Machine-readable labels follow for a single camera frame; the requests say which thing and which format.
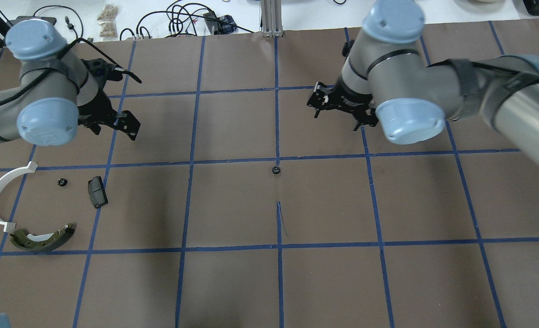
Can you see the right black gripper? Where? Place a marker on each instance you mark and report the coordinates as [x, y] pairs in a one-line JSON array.
[[348, 103]]

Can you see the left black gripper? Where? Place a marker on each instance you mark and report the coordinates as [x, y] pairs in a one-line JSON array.
[[97, 105]]

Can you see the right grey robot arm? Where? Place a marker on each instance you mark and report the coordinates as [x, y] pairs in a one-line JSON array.
[[384, 81]]

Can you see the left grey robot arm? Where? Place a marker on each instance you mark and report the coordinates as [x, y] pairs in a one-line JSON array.
[[58, 91]]

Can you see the black brake pad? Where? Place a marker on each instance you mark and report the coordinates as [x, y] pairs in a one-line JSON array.
[[96, 192]]

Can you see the olive brake shoe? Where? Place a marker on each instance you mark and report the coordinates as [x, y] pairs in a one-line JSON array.
[[42, 243]]

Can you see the brown paper table cover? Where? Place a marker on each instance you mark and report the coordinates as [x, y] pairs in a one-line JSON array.
[[354, 232]]

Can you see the white curved plastic bracket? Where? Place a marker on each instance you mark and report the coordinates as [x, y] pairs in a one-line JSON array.
[[6, 179]]

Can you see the aluminium frame post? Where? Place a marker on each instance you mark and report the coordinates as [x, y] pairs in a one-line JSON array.
[[271, 18]]

